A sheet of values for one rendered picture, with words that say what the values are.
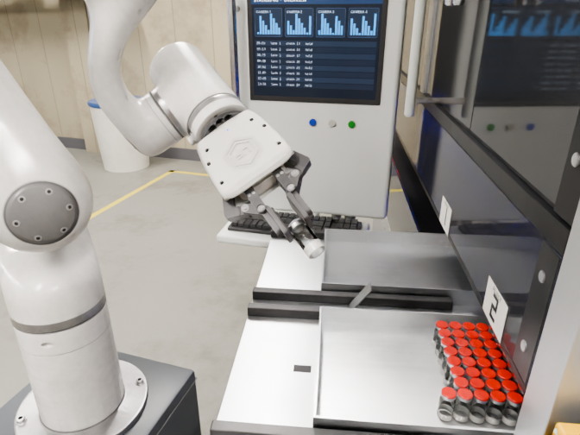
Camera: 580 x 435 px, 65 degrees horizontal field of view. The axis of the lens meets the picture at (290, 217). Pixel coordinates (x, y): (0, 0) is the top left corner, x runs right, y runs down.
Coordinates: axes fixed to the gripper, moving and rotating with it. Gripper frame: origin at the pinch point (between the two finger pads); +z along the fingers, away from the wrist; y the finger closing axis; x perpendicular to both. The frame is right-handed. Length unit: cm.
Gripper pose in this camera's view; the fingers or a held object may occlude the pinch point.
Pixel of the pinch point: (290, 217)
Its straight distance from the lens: 52.8
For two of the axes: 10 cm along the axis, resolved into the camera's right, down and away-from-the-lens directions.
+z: 5.4, 7.1, -4.6
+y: 8.1, -5.8, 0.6
